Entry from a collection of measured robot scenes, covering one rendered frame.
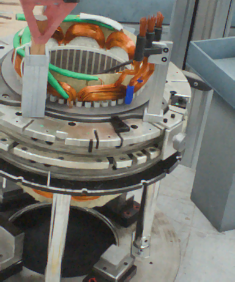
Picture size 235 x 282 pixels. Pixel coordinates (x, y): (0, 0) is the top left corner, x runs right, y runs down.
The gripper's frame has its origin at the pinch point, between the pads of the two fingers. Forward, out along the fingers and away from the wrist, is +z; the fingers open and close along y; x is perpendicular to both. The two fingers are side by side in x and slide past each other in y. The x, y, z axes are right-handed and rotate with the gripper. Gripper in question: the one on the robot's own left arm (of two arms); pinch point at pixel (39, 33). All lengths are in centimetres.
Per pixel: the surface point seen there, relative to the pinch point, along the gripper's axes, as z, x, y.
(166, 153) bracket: 14.2, 17.2, 7.4
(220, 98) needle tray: 21.3, 35.7, -13.4
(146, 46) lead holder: -0.5, 12.7, 3.8
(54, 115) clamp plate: 10.8, 2.6, 2.5
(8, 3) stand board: 18.2, 4.8, -38.6
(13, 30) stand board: 17.2, 3.6, -28.5
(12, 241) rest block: 34.4, -0.6, 1.8
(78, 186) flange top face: 17.9, 5.2, 8.7
